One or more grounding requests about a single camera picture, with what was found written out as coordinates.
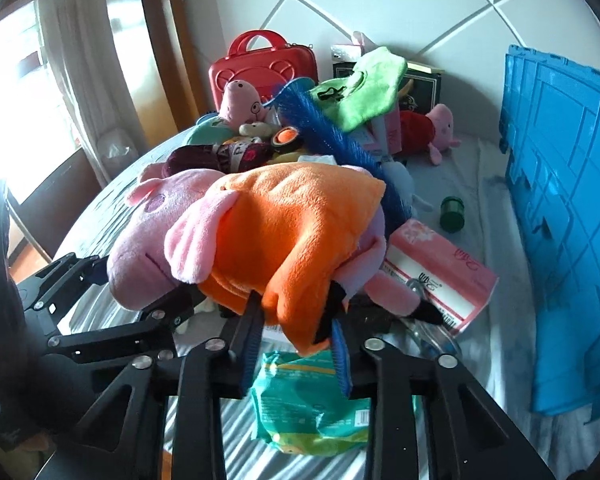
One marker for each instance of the white curtain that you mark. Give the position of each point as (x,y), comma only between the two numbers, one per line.
(80,60)

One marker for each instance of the dark side table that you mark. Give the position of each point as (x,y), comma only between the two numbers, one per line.
(55,200)

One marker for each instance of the grey striped bed sheet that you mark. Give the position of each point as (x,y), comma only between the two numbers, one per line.
(480,185)

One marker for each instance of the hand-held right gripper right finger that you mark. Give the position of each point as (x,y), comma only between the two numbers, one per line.
(341,360)

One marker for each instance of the dark maroon yarn skein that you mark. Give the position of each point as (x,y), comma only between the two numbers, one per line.
(200,157)

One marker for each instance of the black gold box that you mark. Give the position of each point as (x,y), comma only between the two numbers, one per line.
(422,85)

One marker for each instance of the pig plush red dress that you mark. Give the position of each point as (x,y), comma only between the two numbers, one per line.
(420,130)

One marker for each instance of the orange black plush toy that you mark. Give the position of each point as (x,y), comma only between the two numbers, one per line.
(285,137)

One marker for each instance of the green cloth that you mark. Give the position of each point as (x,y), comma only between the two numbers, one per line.
(370,95)

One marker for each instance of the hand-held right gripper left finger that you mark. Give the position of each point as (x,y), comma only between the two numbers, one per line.
(250,355)

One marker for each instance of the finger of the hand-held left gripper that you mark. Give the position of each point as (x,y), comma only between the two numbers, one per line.
(60,275)
(120,332)

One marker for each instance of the red toy suitcase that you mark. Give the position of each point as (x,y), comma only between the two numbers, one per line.
(280,65)

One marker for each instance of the wooden headboard frame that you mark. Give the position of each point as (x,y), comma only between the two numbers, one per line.
(165,35)

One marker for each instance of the pink tissue pack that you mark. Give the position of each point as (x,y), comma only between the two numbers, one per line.
(445,270)

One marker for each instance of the pale pink plastic bag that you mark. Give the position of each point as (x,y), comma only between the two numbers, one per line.
(352,47)

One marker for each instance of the small green jar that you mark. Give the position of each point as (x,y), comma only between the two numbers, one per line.
(451,215)

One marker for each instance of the green wipes pack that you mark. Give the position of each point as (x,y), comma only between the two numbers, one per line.
(300,410)

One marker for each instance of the grey plush toy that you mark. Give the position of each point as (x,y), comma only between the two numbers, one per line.
(405,180)

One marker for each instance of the pig plush orange dress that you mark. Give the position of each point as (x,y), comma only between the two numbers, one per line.
(290,220)

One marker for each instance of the blue feather duster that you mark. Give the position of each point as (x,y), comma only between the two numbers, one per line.
(330,132)

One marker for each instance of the clear plastic cup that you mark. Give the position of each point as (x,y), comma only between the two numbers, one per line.
(435,345)

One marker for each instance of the pink carton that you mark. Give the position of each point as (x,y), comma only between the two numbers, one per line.
(387,132)

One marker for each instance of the blue plastic crate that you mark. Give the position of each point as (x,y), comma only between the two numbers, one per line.
(565,210)

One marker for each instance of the pig plush teal shirt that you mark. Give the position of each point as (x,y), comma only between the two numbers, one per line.
(240,100)

